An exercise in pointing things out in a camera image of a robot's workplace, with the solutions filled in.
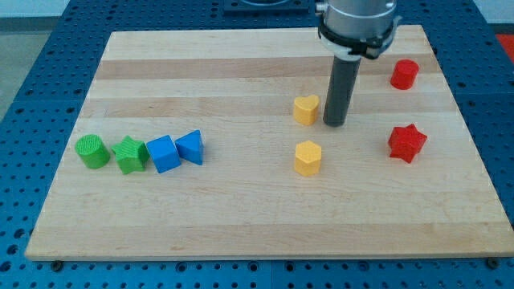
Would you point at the yellow heart block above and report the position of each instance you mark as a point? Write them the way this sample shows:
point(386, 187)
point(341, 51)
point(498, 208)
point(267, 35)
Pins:
point(305, 109)

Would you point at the wooden board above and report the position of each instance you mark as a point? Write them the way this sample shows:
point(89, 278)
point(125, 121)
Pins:
point(246, 201)

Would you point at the red star block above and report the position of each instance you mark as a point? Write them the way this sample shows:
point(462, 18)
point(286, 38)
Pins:
point(406, 142)

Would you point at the blue triangle block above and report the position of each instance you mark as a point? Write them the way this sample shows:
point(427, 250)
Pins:
point(190, 147)

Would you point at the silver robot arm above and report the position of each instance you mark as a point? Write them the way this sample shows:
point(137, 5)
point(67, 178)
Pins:
point(355, 29)

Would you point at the green star block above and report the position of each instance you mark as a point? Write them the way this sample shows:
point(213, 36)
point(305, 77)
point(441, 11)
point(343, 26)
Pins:
point(131, 155)

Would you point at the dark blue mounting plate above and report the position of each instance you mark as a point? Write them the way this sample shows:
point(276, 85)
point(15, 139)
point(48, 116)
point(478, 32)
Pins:
point(264, 6)

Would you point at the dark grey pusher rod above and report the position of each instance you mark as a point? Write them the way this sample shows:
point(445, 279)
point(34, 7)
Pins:
point(340, 90)

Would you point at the green cylinder block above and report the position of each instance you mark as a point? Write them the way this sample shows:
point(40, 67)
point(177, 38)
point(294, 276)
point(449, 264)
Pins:
point(92, 151)

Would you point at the yellow hexagon block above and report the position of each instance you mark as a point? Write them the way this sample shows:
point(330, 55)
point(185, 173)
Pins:
point(307, 158)

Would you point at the red cylinder block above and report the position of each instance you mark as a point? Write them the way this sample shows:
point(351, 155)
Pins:
point(404, 74)

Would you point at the blue cube block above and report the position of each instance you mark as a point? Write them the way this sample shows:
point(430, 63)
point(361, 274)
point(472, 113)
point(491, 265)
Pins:
point(164, 153)

